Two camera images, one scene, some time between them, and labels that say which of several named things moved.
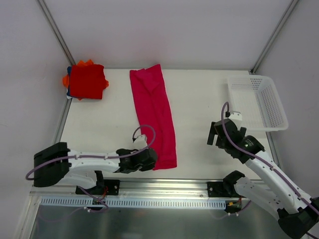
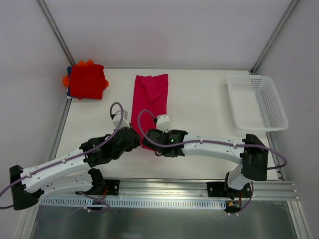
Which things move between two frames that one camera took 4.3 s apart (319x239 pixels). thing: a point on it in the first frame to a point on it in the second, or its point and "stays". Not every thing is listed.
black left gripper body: (151, 158) to (134, 139)
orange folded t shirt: (65, 80) stays
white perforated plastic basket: (256, 97) stays
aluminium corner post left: (57, 33) stays
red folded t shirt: (87, 81) stays
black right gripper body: (212, 134) to (149, 139)
